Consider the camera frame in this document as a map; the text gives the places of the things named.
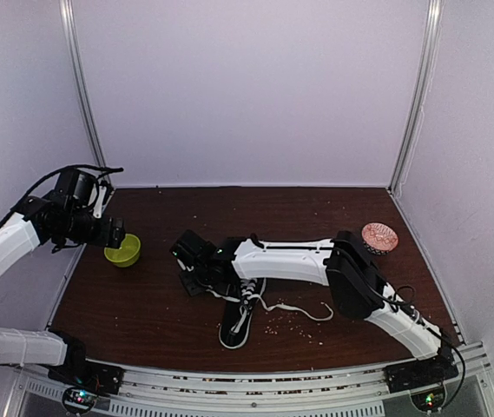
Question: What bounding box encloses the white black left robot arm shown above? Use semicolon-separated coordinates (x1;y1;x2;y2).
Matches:
0;164;126;386

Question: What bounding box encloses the aluminium frame post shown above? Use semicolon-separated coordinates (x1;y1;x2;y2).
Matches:
59;0;107;167
389;0;445;198

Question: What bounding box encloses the pink patterned bowl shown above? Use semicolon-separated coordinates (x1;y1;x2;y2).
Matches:
361;222;399;255

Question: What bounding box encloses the right aluminium frame post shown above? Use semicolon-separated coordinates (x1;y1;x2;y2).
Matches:
389;0;445;198

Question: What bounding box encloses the green plastic bowl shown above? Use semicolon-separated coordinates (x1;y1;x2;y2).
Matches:
103;234;142;268

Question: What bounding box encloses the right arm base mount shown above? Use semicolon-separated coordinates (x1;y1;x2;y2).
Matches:
384;361;459;414

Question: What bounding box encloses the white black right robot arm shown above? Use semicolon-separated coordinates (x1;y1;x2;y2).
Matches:
170;229;458;384

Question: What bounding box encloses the black braided left cable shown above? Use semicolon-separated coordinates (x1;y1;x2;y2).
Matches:
11;163;125;209

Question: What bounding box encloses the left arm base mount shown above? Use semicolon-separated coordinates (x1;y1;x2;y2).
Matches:
45;361;124;416

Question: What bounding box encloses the aluminium front rail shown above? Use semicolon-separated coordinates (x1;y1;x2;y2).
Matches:
5;342;494;417

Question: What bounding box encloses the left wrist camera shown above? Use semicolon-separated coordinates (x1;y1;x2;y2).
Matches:
89;179;114;219

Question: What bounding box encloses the left aluminium frame post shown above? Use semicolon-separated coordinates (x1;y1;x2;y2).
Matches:
59;0;107;167

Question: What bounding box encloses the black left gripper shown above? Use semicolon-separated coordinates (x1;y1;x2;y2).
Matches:
56;208;124;248

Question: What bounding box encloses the white shoelace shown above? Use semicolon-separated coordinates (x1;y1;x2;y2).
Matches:
207;289;334;322

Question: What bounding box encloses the black white canvas sneaker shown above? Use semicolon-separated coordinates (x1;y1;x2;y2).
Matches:
219;278;267;349

